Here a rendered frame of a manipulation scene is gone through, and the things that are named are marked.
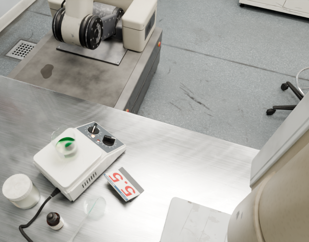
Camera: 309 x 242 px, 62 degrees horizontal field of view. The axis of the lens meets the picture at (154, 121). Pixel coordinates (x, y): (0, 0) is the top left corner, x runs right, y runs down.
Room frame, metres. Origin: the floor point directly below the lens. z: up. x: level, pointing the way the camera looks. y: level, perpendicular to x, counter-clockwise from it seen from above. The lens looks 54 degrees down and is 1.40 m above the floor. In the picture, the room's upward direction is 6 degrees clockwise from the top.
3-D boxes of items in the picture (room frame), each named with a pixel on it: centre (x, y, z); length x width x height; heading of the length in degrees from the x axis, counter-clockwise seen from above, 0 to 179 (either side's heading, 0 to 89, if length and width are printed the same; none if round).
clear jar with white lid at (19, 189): (0.19, 0.29, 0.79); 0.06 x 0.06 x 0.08
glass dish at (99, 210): (0.18, 0.12, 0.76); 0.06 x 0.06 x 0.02
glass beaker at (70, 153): (0.28, 0.20, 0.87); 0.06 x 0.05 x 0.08; 14
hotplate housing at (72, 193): (0.30, 0.18, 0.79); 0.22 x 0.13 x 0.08; 147
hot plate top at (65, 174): (0.27, 0.20, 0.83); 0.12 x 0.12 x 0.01; 57
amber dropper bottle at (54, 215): (0.14, 0.20, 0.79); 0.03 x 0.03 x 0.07
